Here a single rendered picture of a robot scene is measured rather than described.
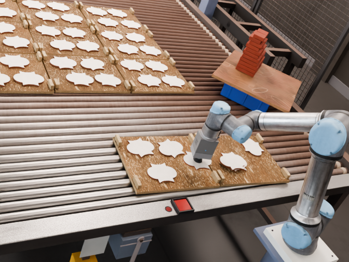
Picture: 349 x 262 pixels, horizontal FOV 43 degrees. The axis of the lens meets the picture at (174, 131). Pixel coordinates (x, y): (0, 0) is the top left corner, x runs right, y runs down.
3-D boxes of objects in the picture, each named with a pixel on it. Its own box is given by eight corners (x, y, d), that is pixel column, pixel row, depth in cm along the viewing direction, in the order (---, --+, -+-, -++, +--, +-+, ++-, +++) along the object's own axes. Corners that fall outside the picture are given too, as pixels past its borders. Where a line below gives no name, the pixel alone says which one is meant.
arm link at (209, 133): (202, 119, 186) (220, 121, 189) (199, 127, 189) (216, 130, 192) (206, 130, 181) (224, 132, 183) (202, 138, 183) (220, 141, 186)
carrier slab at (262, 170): (289, 183, 219) (290, 180, 218) (219, 187, 200) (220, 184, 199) (255, 137, 243) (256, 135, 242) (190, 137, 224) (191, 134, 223)
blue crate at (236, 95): (274, 97, 290) (281, 84, 284) (264, 117, 265) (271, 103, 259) (232, 77, 295) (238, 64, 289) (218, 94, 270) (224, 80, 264)
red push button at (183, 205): (191, 211, 182) (192, 209, 182) (178, 213, 179) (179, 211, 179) (184, 200, 186) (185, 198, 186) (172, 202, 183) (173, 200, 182)
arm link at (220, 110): (226, 113, 174) (210, 101, 177) (216, 134, 180) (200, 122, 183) (236, 108, 180) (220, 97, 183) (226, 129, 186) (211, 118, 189)
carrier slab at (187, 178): (219, 187, 199) (220, 185, 198) (136, 194, 179) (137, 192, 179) (188, 138, 223) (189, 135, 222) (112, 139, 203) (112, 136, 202)
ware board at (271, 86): (300, 83, 296) (301, 81, 295) (287, 114, 255) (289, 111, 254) (233, 52, 304) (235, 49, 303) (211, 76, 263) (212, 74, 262)
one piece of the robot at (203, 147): (218, 122, 192) (205, 150, 201) (199, 119, 189) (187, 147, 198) (223, 136, 184) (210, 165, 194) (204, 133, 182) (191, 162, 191)
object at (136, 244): (144, 261, 185) (156, 233, 175) (114, 267, 178) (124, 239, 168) (134, 239, 193) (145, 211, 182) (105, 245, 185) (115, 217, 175)
